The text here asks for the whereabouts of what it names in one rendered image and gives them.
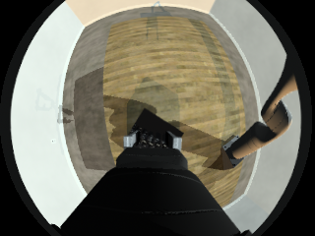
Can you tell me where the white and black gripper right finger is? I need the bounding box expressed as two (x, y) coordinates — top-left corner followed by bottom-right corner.
(165, 131), (182, 151)

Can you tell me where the black lighting desk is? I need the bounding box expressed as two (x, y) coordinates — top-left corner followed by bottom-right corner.
(128, 108), (184, 148)

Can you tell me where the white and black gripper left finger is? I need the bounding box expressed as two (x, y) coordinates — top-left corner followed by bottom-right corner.
(123, 131), (140, 149)

